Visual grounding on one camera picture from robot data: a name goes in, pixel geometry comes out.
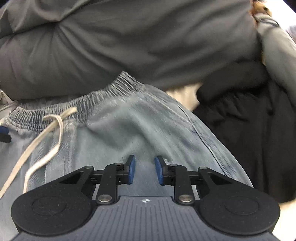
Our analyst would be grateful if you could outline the light blue denim pants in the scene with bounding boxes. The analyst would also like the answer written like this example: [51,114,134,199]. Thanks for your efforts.
[1,72,251,240]

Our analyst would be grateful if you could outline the cream cartoon bear bedsheet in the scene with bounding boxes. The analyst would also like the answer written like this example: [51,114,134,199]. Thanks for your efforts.
[166,83,202,111]

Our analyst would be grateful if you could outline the black garment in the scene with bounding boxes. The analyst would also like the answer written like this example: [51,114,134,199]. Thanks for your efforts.
[194,61,295,203]

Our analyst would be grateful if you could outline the dark grey pillow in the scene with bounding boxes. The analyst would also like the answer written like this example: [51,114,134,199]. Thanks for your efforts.
[1,1,260,100]

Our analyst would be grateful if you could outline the grey neck pillow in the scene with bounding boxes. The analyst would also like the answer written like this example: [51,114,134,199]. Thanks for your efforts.
[253,13,295,103]

